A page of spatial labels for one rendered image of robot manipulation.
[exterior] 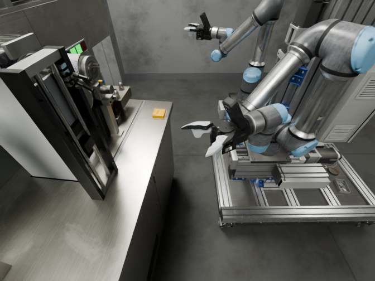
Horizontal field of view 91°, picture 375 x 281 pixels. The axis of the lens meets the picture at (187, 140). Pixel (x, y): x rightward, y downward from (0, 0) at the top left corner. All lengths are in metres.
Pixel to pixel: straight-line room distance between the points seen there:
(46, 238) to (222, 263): 1.18
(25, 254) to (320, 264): 1.77
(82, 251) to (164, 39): 3.06
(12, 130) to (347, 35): 1.10
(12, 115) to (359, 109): 1.54
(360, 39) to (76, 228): 1.10
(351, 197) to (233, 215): 1.01
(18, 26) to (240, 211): 1.66
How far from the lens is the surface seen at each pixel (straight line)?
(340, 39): 0.79
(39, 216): 0.95
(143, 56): 3.53
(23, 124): 0.80
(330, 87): 0.83
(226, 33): 1.50
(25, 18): 1.25
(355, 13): 1.12
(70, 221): 0.88
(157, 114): 1.15
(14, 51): 0.67
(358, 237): 2.18
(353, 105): 1.33
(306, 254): 1.88
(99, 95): 0.95
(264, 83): 0.80
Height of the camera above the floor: 1.61
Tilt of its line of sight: 45 degrees down
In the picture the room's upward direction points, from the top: straight up
